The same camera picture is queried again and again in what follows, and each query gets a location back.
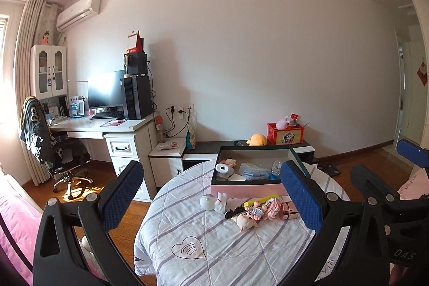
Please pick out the computer monitor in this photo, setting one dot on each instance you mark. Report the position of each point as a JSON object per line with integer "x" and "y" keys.
{"x": 104, "y": 89}

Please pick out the white camera plug device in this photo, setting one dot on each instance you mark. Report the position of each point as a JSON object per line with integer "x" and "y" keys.
{"x": 223, "y": 171}

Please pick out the pink pig plush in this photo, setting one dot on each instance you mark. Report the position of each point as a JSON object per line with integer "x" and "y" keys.
{"x": 282, "y": 124}

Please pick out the white computer desk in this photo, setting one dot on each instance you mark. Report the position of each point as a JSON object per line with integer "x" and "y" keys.
{"x": 124, "y": 142}

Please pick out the black computer tower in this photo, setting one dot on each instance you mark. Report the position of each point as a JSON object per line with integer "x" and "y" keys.
{"x": 137, "y": 102}

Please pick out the hello kitty block figure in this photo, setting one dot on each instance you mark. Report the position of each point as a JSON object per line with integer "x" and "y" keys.
{"x": 229, "y": 162}

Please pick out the black bathroom scale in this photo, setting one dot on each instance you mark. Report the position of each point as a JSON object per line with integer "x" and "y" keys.
{"x": 330, "y": 170}

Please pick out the striped white quilt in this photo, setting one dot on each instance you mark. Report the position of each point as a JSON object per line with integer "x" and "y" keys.
{"x": 182, "y": 244}

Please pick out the black speaker box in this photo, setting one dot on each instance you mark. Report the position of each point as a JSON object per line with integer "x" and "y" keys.
{"x": 136, "y": 64}

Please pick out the white air conditioner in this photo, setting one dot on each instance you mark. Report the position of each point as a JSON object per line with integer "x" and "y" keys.
{"x": 76, "y": 13}

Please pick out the black hair clip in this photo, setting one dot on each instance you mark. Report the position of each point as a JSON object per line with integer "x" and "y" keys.
{"x": 231, "y": 213}

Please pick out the black office chair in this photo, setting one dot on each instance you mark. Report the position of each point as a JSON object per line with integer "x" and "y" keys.
{"x": 67, "y": 158}

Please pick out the pink bedding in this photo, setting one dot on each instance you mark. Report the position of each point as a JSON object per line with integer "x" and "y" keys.
{"x": 20, "y": 219}

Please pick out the red cartoon storage crate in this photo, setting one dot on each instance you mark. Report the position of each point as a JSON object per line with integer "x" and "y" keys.
{"x": 290, "y": 135}

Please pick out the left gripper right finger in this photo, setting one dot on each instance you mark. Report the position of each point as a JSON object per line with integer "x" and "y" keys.
{"x": 364, "y": 256}

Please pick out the white glass door cabinet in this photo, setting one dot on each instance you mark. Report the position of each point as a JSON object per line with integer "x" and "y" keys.
{"x": 48, "y": 71}

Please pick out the pink storage box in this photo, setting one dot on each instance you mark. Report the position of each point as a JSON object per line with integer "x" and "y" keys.
{"x": 264, "y": 155}

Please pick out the pink block toy figure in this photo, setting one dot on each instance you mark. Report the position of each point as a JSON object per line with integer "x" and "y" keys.
{"x": 273, "y": 206}

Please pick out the clear glass perfume bottle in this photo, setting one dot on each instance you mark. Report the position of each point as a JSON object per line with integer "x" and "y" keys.
{"x": 276, "y": 168}

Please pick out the yellow highlighter marker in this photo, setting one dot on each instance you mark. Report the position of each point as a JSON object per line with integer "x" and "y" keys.
{"x": 250, "y": 203}

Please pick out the baby doll figurine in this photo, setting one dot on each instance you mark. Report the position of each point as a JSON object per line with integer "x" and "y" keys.
{"x": 251, "y": 216}

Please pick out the clear floss pick box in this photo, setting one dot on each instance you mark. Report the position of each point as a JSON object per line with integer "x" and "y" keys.
{"x": 254, "y": 172}

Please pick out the snack bag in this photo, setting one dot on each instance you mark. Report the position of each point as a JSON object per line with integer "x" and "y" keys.
{"x": 190, "y": 138}

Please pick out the white side cabinet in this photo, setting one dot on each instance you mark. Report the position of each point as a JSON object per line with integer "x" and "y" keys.
{"x": 166, "y": 160}

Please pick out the orange octopus plush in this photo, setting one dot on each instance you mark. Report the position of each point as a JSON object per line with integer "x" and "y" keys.
{"x": 257, "y": 139}

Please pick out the rose gold cylinder case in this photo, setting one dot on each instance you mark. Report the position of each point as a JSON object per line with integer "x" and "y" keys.
{"x": 288, "y": 211}

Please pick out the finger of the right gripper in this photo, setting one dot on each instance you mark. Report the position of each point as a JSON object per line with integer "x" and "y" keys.
{"x": 413, "y": 153}
{"x": 370, "y": 185}

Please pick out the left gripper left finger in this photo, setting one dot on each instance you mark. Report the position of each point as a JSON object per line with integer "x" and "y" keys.
{"x": 58, "y": 257}

